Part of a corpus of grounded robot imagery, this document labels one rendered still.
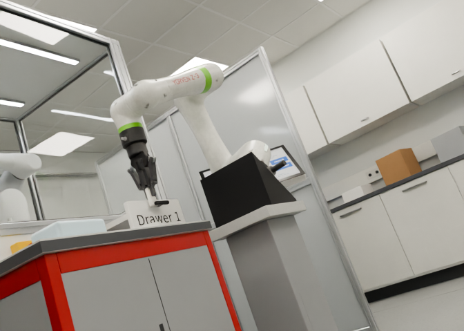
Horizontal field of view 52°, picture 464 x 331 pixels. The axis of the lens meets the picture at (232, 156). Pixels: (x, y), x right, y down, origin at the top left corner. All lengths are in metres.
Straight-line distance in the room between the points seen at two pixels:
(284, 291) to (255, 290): 0.12
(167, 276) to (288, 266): 0.55
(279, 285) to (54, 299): 0.88
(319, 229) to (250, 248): 1.53
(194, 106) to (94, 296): 1.20
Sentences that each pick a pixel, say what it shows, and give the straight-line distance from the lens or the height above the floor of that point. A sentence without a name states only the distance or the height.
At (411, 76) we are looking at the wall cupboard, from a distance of 4.74.
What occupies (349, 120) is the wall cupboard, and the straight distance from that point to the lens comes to 4.88.
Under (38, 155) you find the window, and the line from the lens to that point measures 1.98.
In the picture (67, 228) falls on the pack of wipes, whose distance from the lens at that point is 1.12.
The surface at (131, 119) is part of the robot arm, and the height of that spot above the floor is 1.22.
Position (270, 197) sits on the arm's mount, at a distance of 1.69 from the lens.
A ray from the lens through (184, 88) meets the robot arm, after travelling 1.85.
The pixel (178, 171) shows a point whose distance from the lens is 3.90.
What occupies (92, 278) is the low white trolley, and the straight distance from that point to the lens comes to 1.11.
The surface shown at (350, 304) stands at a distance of 3.24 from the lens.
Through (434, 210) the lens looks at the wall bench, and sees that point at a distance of 4.28.
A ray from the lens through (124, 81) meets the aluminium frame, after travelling 2.59.
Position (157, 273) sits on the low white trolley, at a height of 0.64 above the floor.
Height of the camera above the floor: 0.54
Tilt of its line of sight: 15 degrees up
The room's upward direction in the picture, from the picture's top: 20 degrees counter-clockwise
